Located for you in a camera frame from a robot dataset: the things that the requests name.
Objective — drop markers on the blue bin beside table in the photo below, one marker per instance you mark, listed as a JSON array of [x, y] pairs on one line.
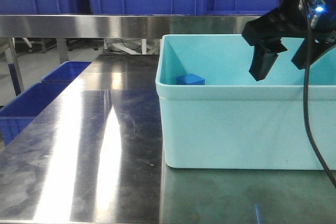
[[66, 72], [16, 115]]

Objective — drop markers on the small blue cube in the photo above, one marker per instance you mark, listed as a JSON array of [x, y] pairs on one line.
[[190, 79]]

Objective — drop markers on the light blue plastic tub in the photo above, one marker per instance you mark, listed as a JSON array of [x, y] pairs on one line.
[[232, 121]]

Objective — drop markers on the stainless steel upper shelf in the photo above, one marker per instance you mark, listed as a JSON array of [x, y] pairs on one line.
[[118, 26]]

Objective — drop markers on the near blue bin beside table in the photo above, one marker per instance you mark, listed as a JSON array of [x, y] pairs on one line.
[[16, 115]]

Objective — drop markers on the far blue bin beside table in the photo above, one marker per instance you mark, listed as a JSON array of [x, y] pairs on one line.
[[66, 72]]

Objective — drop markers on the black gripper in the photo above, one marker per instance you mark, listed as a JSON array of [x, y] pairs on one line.
[[290, 19]]

